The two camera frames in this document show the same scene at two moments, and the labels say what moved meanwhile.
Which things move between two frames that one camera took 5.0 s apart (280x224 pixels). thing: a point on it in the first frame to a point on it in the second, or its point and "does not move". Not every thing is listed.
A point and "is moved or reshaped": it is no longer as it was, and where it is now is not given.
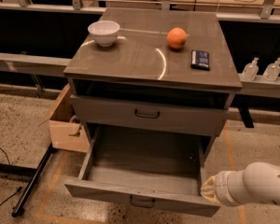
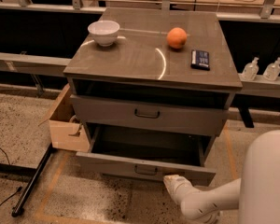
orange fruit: x=176 y=37 does not move
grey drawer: x=150 y=167 is moved or reshaped
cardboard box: x=67 y=132 does not move
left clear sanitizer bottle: x=250 y=71 does not move
